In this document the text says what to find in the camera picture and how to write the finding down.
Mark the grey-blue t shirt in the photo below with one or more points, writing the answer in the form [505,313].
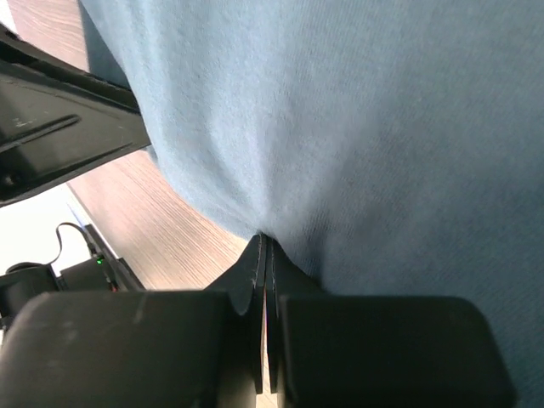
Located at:
[390,147]

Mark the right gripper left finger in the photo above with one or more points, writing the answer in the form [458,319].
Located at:
[101,348]

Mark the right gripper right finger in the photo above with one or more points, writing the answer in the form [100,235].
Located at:
[327,350]

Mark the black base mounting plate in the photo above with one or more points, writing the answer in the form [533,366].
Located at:
[102,272]

